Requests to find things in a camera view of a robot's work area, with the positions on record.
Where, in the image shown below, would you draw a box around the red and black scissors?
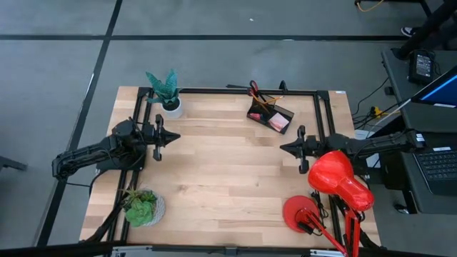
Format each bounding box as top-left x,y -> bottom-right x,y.
248,79 -> 267,104

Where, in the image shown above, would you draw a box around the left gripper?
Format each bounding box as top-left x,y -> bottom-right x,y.
151,114 -> 181,162

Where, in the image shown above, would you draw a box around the black mesh desk organizer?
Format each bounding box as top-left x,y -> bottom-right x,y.
246,93 -> 296,136

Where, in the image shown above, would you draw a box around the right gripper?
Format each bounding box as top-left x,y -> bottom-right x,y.
279,124 -> 318,175

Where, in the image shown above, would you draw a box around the computer monitor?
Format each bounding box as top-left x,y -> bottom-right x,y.
410,66 -> 457,109

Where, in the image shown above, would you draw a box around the grey floor stand foot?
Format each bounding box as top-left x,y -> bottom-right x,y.
0,155 -> 28,171

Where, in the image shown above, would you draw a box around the pink sticky note pad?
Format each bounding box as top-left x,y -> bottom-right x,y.
268,113 -> 290,133

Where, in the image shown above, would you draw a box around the black laptop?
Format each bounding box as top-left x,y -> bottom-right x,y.
412,144 -> 457,196

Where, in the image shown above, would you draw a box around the succulent in patterned pot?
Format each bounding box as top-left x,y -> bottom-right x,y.
122,187 -> 166,228

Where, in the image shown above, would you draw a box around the black aluminium table frame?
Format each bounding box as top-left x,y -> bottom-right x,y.
85,86 -> 381,251

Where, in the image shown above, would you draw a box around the dark grey side desk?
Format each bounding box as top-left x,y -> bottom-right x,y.
381,46 -> 457,215

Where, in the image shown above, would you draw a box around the red desk lamp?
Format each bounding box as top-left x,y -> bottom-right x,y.
281,150 -> 376,257

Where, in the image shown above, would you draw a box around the black crossbar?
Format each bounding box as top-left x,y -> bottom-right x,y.
0,241 -> 457,257

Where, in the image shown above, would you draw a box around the snake plant in white pot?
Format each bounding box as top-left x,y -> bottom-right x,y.
145,69 -> 184,120

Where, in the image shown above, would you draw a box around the black power adapter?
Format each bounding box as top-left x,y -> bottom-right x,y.
408,49 -> 437,86

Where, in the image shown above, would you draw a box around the yellow cable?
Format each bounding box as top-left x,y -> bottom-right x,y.
354,0 -> 386,14

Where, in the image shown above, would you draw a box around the black lamp cable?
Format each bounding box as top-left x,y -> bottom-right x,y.
311,191 -> 328,219

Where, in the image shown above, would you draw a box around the black background desk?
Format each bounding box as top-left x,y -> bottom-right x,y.
392,0 -> 457,61

